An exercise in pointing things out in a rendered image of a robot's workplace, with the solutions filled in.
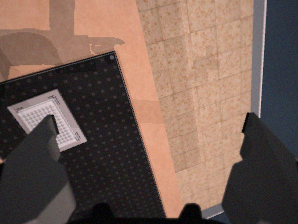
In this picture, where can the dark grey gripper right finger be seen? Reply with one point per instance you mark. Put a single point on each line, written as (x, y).
(263, 187)

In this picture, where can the dark grey perforated base plate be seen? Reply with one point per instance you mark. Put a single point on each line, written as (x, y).
(112, 166)

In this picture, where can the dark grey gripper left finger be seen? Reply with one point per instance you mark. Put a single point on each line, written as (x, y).
(34, 186)

